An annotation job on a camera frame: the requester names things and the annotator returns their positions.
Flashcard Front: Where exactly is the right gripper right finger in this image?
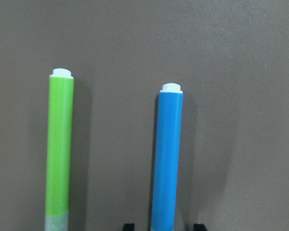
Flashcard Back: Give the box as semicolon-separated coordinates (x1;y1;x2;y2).
193;223;206;231

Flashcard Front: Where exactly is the green marker pen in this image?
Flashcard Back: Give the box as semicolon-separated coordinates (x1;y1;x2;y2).
44;68;74;231

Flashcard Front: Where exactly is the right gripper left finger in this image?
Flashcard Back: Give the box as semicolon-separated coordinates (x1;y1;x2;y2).
123;223;135;231

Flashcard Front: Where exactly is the blue marker pen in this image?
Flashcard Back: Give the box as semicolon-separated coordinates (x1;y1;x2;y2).
151;83;184;231

